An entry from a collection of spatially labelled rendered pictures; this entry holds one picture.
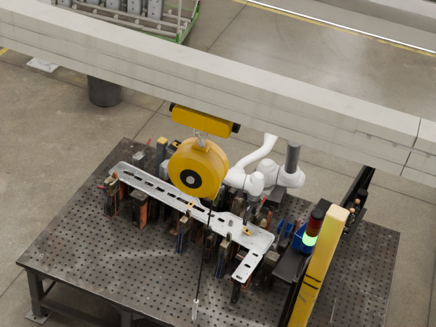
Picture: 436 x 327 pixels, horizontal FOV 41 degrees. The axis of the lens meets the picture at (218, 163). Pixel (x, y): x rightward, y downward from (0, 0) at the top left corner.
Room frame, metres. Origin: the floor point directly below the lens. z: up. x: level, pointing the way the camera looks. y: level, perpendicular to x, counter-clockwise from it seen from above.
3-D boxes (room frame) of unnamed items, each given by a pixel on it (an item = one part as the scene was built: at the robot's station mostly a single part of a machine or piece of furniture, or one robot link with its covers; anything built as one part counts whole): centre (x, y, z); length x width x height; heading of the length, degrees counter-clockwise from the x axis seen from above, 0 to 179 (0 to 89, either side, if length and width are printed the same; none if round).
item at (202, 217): (3.07, 0.17, 1.00); 1.38 x 0.22 x 0.02; 66
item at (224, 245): (2.71, -0.14, 0.87); 0.12 x 0.09 x 0.35; 156
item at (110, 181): (3.14, 0.76, 0.88); 0.15 x 0.11 x 0.36; 156
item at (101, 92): (5.60, 1.44, 0.36); 0.54 x 0.50 x 0.73; 165
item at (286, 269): (2.89, -0.75, 1.01); 0.90 x 0.22 x 0.03; 156
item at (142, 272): (2.98, -0.14, 0.68); 2.56 x 1.61 x 0.04; 75
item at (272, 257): (2.65, -0.47, 0.88); 0.08 x 0.08 x 0.36; 66
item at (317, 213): (2.07, -0.53, 1.79); 0.07 x 0.07 x 0.57
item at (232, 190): (3.17, -0.14, 0.91); 0.07 x 0.05 x 0.42; 156
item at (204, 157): (1.13, 0.05, 2.86); 0.18 x 0.10 x 0.87; 75
